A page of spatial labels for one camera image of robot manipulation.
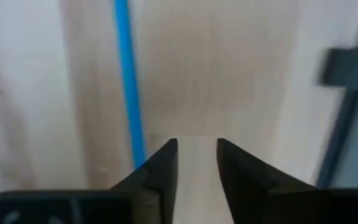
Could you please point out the blue pencil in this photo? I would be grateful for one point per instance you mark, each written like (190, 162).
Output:
(130, 77)

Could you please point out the black metal table frame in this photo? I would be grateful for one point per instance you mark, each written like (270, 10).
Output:
(332, 149)

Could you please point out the black frame bracket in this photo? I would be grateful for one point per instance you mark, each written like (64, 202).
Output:
(350, 68)

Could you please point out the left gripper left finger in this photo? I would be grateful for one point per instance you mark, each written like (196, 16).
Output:
(166, 174)

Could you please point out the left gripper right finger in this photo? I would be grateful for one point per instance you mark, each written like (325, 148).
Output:
(244, 180)

